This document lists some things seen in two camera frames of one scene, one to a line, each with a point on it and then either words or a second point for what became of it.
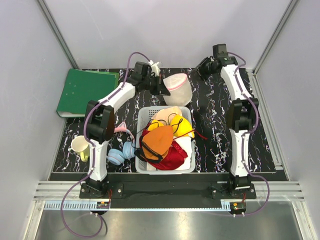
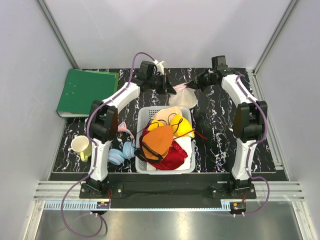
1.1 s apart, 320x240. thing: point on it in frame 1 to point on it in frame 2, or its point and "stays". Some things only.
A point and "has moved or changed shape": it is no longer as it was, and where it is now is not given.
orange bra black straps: [154, 143] stays
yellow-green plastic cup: [80, 145] stays
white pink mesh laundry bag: [180, 90] has moved or changed shape
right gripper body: [205, 68] to [205, 80]
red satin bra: [173, 159] stays
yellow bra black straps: [180, 126] stays
